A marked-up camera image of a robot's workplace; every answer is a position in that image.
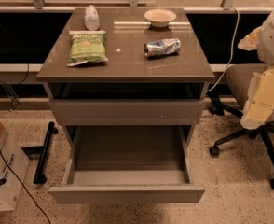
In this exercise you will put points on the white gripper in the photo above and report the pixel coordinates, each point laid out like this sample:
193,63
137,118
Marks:
260,95

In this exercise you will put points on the crushed redbull can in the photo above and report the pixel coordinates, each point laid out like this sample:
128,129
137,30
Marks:
162,47

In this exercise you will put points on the grey drawer cabinet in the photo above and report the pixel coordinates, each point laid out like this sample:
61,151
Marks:
128,74

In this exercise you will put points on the open grey middle drawer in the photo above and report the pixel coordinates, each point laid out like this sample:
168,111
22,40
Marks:
128,164

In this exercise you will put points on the closed grey upper drawer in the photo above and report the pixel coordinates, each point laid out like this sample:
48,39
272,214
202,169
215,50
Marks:
126,112

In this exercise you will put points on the beige paper bowl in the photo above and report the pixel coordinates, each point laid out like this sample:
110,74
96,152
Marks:
160,18

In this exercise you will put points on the clear plastic water bottle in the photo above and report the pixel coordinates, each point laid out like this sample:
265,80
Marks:
91,18

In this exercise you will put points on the green chip bag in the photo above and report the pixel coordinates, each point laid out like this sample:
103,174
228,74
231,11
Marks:
87,47

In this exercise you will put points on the black metal bar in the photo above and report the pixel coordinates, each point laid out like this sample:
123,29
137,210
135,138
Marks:
40,177

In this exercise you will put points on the white cardboard box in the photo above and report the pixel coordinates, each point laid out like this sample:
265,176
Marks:
13,168

